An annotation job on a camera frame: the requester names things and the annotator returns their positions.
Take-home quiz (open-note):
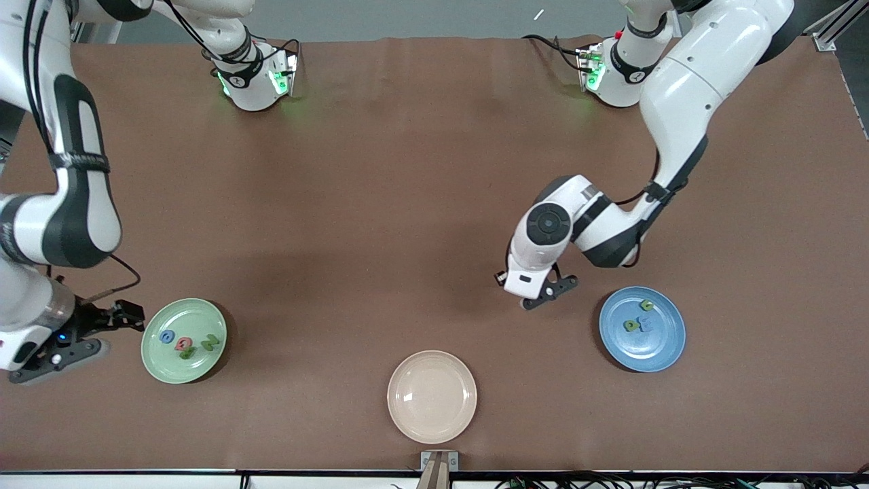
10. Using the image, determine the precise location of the green plate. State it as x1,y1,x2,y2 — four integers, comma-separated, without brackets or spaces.
141,297,228,385

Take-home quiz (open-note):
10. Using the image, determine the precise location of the beige plate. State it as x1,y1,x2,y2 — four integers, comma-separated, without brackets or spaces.
386,350,478,446

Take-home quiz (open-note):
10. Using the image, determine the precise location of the blue plate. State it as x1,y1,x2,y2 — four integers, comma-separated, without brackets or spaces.
598,285,687,374

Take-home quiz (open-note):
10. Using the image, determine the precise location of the white table edge strip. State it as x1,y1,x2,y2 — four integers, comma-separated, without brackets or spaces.
0,469,869,489

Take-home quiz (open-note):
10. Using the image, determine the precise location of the brown table mat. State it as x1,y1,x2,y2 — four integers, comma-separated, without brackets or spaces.
0,35,869,473

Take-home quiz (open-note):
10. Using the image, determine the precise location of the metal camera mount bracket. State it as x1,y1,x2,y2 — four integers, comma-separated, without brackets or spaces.
415,450,460,489

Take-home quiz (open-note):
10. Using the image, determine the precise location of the black left base cable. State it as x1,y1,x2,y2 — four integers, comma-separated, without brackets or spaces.
521,33,586,74

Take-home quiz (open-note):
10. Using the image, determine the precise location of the black base cable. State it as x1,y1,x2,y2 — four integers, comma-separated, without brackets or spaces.
521,33,586,74
261,37,301,92

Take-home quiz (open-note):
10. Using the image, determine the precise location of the black right base cable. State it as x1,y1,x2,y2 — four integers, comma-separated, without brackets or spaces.
261,37,301,92

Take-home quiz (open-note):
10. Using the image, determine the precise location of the black cable bundle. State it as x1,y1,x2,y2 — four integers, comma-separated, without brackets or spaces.
496,471,869,489

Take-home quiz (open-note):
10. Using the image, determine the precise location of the aluminium frame profile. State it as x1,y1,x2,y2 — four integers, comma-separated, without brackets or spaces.
805,0,857,52

